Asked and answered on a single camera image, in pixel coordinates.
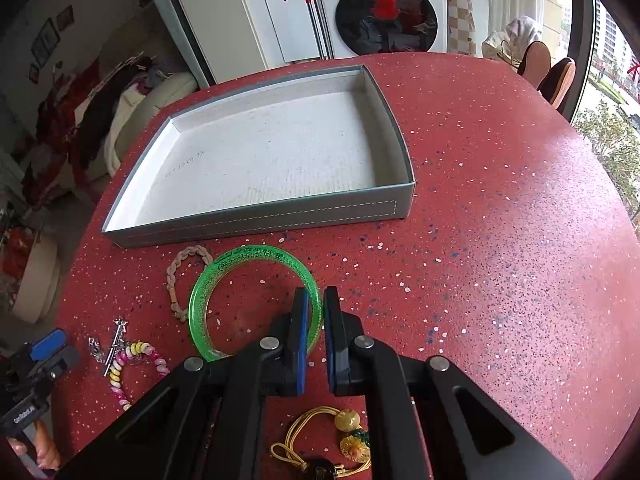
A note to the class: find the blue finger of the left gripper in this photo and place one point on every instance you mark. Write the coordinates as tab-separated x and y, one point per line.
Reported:
48	345

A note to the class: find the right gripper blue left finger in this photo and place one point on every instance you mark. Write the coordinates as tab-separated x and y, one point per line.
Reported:
284	368

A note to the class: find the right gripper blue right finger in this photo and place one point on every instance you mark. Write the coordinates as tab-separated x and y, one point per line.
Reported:
340	331

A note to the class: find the silver heart pendant charm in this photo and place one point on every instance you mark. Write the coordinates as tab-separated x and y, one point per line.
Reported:
118	343

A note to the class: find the green translucent bangle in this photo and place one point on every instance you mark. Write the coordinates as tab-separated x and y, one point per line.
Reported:
213	274

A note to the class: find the grey jewelry tray box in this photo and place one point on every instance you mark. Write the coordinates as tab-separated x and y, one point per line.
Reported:
314	149

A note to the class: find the white round stool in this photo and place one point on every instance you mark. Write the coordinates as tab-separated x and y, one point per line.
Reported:
40	281

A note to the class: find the pile of clothes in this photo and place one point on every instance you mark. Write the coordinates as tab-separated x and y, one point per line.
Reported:
73	122

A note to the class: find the cream leather sofa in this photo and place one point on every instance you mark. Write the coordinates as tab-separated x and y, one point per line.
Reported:
168	81

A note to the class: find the brown chair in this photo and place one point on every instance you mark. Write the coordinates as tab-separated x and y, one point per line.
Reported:
555	85
535	64

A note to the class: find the white front-load washing machine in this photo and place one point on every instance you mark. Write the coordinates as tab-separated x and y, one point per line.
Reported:
361	27

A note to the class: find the checkered hanging towel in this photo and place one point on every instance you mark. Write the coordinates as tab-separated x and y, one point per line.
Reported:
461	28

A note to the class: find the white bag on chair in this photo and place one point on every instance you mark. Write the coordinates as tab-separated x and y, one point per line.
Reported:
509	45

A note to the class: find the white tall cabinet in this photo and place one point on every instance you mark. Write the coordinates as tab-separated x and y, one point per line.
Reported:
221	40

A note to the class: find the framed wall pictures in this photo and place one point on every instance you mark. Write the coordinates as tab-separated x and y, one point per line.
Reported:
47	41

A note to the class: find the red handled mop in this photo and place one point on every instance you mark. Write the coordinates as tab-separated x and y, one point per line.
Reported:
316	28

